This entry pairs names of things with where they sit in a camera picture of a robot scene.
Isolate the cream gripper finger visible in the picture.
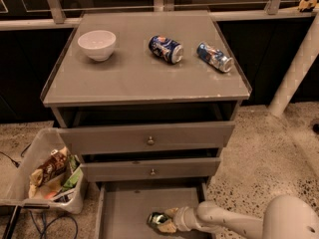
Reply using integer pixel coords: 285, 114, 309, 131
157, 220, 177, 234
164, 207, 178, 218

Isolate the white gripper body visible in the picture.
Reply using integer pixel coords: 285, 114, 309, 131
173, 207, 198, 232

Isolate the green soda can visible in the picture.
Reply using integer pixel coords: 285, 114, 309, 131
148, 212, 171, 229

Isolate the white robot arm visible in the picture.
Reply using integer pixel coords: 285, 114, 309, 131
149, 195, 319, 239

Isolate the bottom grey drawer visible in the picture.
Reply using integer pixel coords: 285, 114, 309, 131
94, 179, 215, 239

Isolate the grey drawer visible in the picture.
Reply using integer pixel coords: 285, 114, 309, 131
94, 179, 215, 239
80, 157, 220, 182
59, 121, 234, 154

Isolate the middle grey drawer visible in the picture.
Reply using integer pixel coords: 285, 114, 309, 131
80, 157, 220, 182

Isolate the grey drawer cabinet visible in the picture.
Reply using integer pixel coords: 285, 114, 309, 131
39, 10, 252, 239

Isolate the top grey drawer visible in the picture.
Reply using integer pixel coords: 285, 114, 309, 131
59, 121, 234, 154

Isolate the light blue soda can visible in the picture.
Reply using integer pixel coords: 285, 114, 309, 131
196, 42, 233, 73

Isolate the dark blue soda can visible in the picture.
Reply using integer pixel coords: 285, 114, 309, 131
149, 36, 183, 65

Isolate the green snack packet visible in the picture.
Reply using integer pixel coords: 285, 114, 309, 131
62, 155, 82, 192

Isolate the brown snack bag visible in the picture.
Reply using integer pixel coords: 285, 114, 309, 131
30, 147, 68, 187

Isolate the clear plastic bin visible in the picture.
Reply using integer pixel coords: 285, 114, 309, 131
1, 128, 87, 214

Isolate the white ceramic bowl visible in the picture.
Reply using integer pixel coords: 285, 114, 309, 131
78, 30, 117, 61

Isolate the white diagonal pole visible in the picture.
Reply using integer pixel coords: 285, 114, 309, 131
268, 14, 319, 117

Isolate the metal window railing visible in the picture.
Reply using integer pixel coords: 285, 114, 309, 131
0, 0, 311, 31

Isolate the yellow object on ledge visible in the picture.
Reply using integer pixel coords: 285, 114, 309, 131
298, 0, 317, 12

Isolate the blue cable on floor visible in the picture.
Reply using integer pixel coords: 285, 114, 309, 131
29, 210, 79, 239

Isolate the black cable on floor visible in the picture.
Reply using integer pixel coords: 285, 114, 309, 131
0, 142, 32, 168

